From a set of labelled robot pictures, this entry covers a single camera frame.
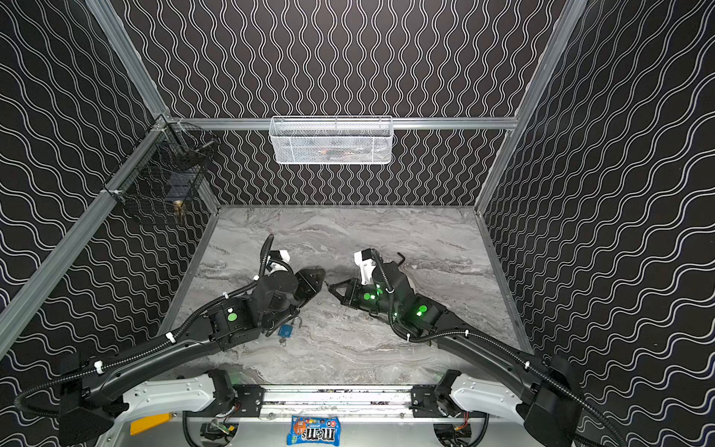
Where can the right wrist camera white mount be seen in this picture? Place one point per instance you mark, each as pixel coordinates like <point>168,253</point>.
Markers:
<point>365,260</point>

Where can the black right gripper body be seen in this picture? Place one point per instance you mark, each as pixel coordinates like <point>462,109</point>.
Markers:
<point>355,290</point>

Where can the blue candy bag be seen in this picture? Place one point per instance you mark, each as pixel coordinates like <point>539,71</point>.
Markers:
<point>313,429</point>

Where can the blue padlock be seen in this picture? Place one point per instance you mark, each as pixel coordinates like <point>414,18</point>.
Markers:
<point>289,327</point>

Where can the white wire mesh basket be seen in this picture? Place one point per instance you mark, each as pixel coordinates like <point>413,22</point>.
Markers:
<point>332,139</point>

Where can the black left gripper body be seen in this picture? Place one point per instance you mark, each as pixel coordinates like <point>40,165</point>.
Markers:
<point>302,282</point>

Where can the aluminium corner frame post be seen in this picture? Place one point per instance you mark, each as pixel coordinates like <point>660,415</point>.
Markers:
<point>118,38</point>

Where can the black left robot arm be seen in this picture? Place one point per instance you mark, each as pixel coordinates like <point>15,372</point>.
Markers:
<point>91,395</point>

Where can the black wire basket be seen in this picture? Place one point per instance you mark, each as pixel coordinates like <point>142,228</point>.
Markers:
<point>173,168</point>

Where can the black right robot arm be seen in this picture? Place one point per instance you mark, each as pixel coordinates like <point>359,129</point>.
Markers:
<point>549,401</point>

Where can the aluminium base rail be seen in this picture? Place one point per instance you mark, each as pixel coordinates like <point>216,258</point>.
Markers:
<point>381,404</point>

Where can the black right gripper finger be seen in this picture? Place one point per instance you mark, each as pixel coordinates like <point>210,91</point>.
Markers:
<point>339,285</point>
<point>336,295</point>

